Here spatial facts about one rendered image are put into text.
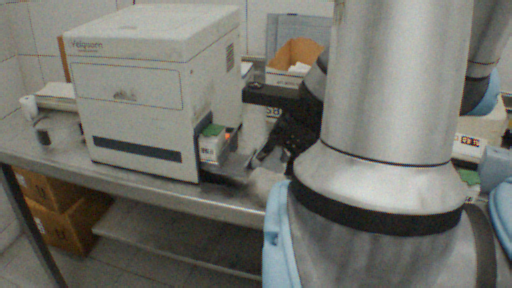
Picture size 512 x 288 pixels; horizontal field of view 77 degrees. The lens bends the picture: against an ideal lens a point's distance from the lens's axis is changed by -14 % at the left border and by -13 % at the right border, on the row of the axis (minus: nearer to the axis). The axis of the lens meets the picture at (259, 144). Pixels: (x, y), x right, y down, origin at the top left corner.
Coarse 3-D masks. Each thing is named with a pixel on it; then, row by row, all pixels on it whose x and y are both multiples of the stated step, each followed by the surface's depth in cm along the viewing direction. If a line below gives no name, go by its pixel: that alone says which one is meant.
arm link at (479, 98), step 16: (480, 0) 31; (496, 0) 30; (480, 16) 33; (496, 16) 32; (480, 32) 34; (496, 32) 33; (480, 48) 35; (496, 48) 35; (480, 64) 37; (464, 80) 39; (480, 80) 39; (496, 80) 41; (464, 96) 41; (480, 96) 41; (496, 96) 41; (464, 112) 44; (480, 112) 43
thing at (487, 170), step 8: (488, 152) 65; (496, 152) 65; (504, 152) 65; (480, 160) 69; (488, 160) 65; (496, 160) 64; (504, 160) 63; (480, 168) 68; (488, 168) 66; (496, 168) 65; (504, 168) 64; (480, 176) 67; (488, 176) 66; (496, 176) 66; (504, 176) 65; (488, 184) 67; (496, 184) 66; (480, 192) 69; (488, 192) 68
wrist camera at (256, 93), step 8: (248, 88) 63; (256, 88) 63; (264, 88) 63; (272, 88) 63; (280, 88) 64; (288, 88) 64; (248, 96) 62; (256, 96) 62; (264, 96) 62; (272, 96) 61; (280, 96) 61; (288, 96) 61; (296, 96) 61; (256, 104) 63; (264, 104) 62; (272, 104) 62; (280, 104) 62; (288, 104) 61; (296, 104) 61
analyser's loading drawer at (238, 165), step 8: (224, 152) 72; (232, 152) 76; (256, 152) 74; (200, 160) 72; (224, 160) 73; (232, 160) 74; (240, 160) 74; (248, 160) 70; (200, 168) 72; (208, 168) 72; (216, 168) 71; (224, 168) 71; (232, 168) 71; (240, 168) 71; (248, 168) 70; (232, 176) 71; (240, 176) 70; (248, 176) 71
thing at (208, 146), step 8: (224, 128) 72; (200, 136) 70; (208, 136) 70; (216, 136) 69; (224, 136) 73; (200, 144) 70; (208, 144) 70; (216, 144) 69; (224, 144) 73; (200, 152) 71; (208, 152) 71; (216, 152) 70; (208, 160) 72; (216, 160) 71
